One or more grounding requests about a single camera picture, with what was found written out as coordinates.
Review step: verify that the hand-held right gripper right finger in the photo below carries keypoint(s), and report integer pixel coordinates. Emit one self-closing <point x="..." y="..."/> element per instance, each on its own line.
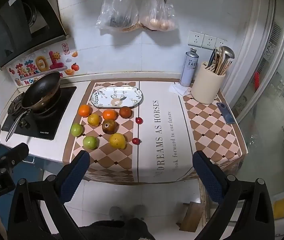
<point x="207" y="175"/>

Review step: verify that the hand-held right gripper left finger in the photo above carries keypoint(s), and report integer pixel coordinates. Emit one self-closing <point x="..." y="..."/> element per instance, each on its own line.
<point x="74" y="175"/>

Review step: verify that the green round fruit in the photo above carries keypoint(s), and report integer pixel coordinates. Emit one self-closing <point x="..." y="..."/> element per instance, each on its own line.
<point x="76" y="129"/>
<point x="90" y="142"/>

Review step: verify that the large yellow lemon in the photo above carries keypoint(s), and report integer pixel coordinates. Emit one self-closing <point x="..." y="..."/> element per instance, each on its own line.
<point x="117" y="140"/>

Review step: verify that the small yellow citrus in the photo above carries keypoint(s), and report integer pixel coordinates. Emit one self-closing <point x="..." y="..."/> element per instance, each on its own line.
<point x="93" y="119"/>

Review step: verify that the brown-green mottled fruit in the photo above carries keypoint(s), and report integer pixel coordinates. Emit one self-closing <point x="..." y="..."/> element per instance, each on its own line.
<point x="109" y="126"/>

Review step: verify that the bright orange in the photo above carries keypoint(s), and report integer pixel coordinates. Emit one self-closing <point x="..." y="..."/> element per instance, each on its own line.
<point x="84" y="110"/>
<point x="110" y="114"/>

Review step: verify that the dark red-brown orange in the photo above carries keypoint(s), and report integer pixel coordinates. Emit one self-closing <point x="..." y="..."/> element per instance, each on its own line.
<point x="125" y="112"/>

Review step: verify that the floral oval plate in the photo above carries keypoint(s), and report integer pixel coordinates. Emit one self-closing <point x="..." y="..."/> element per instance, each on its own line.
<point x="117" y="96"/>

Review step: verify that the wooden board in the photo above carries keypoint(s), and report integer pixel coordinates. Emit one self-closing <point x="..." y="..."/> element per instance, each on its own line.
<point x="190" y="217"/>

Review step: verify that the grey slipper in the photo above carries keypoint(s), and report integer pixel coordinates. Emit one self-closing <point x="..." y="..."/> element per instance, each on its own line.
<point x="116" y="213"/>

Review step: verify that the checkered printed table mat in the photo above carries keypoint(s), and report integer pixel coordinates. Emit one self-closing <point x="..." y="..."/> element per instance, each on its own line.
<point x="157" y="135"/>

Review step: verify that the blue smartphone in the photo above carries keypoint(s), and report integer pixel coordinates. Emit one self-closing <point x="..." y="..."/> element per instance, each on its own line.
<point x="226" y="113"/>

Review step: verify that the black frying pan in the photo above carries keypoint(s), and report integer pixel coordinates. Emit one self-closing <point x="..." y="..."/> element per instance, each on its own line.
<point x="40" y="92"/>

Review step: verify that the red cherry tomato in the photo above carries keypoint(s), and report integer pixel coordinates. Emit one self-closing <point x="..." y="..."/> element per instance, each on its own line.
<point x="136" y="141"/>
<point x="138" y="120"/>

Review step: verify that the person's dark clothing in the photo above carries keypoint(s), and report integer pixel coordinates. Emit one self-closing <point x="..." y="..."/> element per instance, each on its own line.
<point x="117" y="231"/>

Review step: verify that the yellow container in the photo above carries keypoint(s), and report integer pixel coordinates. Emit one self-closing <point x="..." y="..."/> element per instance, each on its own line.
<point x="282" y="207"/>

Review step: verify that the beige utensil holder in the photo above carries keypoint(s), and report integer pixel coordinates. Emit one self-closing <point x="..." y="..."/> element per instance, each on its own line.
<point x="207" y="87"/>

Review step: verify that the white paper tissue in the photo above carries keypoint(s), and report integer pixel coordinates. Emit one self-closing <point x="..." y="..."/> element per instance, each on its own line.
<point x="179" y="89"/>

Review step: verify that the glass sliding door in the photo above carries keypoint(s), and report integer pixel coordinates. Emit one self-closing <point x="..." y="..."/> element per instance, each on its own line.
<point x="274" y="92"/>

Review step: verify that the grey spray can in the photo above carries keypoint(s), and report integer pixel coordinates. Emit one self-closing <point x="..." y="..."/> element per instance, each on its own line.
<point x="188" y="67"/>

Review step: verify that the bundle of chopsticks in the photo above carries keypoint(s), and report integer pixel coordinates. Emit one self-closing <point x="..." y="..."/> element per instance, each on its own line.
<point x="220" y="65"/>

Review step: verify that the dark spatula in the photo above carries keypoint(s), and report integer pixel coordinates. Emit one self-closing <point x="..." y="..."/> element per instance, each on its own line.
<point x="213" y="56"/>

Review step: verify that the black range hood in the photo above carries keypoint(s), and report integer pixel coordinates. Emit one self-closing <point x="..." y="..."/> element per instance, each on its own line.
<point x="12" y="22"/>

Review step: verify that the metal ladle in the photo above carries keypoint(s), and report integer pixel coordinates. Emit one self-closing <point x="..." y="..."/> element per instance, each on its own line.
<point x="228" y="52"/>

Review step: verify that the clear plastic bag with eggs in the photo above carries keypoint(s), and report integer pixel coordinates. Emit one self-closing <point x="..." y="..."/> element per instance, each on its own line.
<point x="158" y="17"/>

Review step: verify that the clear plastic bag dark contents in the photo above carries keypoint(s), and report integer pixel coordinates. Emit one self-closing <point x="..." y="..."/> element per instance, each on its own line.
<point x="118" y="12"/>

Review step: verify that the colourful wall sticker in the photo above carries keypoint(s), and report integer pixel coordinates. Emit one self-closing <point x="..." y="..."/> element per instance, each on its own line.
<point x="39" y="65"/>

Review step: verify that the white wall outlet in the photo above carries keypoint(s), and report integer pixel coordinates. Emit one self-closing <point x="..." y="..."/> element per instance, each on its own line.
<point x="221" y="42"/>
<point x="209" y="41"/>
<point x="196" y="39"/>

